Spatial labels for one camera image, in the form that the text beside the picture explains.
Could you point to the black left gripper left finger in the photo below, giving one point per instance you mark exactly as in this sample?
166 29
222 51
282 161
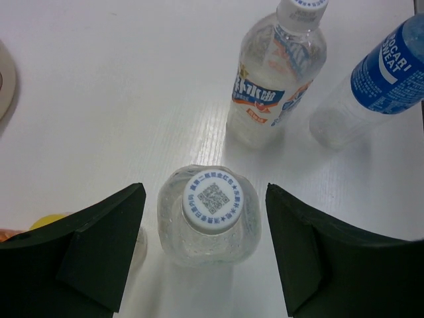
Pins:
74 267

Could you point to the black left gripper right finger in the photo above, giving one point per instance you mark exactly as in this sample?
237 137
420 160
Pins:
329 268

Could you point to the clear bottle QR cap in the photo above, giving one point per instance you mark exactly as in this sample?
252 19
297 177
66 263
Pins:
208 216

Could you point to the beige capybara plastic bin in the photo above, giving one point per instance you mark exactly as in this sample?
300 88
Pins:
8 79

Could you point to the orange juice bottle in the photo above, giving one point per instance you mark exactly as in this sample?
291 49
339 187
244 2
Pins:
6 234

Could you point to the blue label Pocari bottle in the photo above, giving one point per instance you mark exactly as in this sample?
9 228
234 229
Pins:
386 82

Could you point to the clear bottle orange blue label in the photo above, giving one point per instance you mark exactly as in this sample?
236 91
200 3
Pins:
279 58

